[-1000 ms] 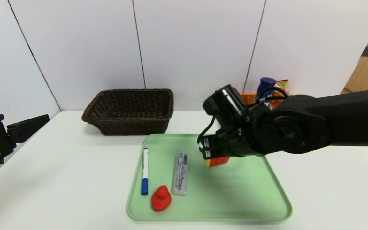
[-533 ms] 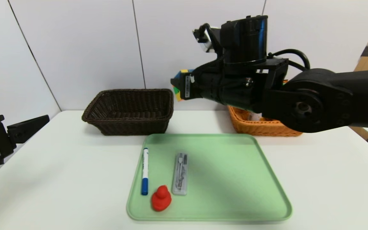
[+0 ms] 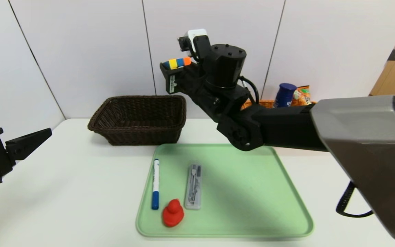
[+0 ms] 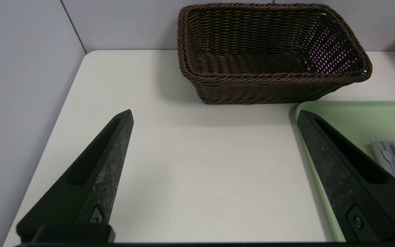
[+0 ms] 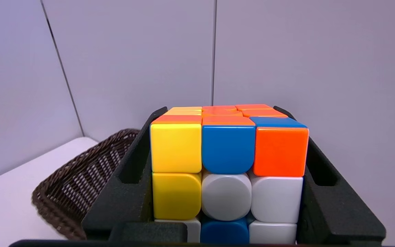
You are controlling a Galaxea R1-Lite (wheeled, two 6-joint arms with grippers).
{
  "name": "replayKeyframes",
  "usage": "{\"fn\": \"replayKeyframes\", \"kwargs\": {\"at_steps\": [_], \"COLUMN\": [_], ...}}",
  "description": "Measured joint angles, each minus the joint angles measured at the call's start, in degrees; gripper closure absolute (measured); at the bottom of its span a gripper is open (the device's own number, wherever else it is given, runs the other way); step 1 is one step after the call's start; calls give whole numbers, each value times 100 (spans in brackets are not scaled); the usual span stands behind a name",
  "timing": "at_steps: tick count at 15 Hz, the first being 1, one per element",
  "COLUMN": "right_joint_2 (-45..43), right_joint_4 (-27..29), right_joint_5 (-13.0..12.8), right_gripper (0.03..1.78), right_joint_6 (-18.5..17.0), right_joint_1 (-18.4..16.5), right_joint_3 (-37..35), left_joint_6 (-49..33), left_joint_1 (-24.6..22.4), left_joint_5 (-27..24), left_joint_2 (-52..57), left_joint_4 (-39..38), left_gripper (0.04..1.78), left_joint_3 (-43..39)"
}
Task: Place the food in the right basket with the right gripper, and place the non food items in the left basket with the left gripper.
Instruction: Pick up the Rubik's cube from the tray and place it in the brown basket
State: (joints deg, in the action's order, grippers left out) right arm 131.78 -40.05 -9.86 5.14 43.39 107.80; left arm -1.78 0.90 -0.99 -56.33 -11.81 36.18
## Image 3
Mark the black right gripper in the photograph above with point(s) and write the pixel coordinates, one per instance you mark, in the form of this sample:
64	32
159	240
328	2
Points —
171	83

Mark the multicolour puzzle cube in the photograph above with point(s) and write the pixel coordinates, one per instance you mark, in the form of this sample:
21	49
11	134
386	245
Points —
177	63

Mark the white blue marker pen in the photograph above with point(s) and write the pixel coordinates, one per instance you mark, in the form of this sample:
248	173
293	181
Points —
155	185

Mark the blue capped white bottle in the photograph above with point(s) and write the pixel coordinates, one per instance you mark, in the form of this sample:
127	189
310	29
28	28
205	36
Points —
285	96

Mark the orange green snack bag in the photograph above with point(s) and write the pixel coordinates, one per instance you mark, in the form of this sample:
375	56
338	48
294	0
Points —
302	97

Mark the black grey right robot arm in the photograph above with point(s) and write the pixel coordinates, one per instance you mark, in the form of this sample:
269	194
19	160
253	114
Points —
286	127

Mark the dark brown wicker basket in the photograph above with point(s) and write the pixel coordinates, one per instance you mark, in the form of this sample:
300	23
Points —
139	137

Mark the orange wicker basket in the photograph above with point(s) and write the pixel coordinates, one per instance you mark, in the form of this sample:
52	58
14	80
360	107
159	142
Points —
266	103

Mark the grey clear compass case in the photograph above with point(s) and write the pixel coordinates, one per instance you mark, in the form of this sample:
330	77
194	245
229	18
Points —
193	202

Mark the red rubber duck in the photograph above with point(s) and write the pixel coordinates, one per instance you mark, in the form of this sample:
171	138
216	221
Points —
172	216

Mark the light green plastic tray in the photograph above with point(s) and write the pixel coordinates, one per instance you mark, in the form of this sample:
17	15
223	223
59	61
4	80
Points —
252	206

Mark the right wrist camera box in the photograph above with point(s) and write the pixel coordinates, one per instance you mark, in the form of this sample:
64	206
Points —
194	36

